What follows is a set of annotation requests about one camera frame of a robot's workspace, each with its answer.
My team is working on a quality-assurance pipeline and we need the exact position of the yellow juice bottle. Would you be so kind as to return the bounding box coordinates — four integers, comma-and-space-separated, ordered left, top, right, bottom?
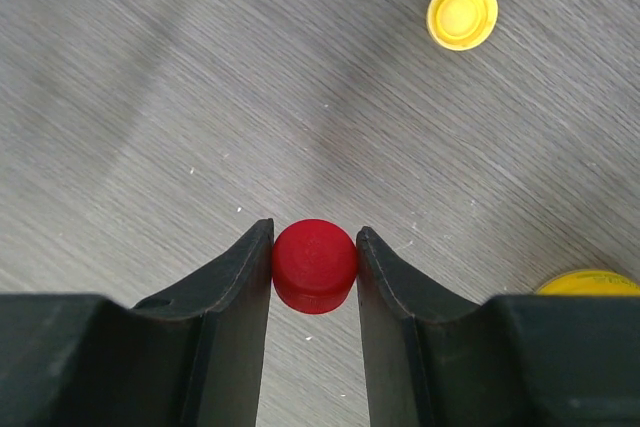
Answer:
536, 269, 640, 296

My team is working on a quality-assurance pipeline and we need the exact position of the red bottle cap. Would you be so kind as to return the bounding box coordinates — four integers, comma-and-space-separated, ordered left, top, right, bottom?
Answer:
272, 219, 358, 315

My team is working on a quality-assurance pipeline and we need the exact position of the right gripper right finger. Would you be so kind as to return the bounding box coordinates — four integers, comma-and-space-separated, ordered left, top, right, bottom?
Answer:
356, 227, 639, 426

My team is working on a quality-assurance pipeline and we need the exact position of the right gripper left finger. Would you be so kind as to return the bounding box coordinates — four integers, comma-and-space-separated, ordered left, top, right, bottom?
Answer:
1, 219, 274, 426

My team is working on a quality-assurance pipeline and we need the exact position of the yellow bottle cap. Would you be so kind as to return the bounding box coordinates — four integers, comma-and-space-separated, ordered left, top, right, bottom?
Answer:
425, 0, 499, 51

